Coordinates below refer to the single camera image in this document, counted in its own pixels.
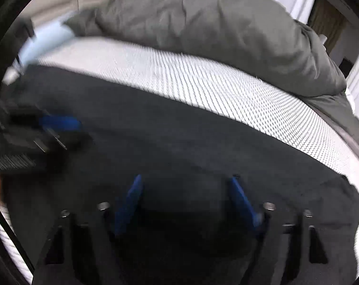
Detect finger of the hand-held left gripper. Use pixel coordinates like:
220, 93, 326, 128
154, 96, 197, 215
38, 114, 92, 152

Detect white honeycomb mattress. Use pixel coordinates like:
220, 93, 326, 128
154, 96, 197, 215
0, 37, 359, 284

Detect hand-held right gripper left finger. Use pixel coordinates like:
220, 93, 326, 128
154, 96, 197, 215
34, 174, 145, 285

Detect grey duvet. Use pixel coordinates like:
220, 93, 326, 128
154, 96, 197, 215
64, 0, 359, 143

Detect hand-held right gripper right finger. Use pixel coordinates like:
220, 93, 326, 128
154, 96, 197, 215
228, 175, 332, 285

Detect black pants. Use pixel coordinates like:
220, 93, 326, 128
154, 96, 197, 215
0, 65, 359, 285

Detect light blue pillow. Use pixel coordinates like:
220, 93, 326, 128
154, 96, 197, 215
18, 21, 77, 66

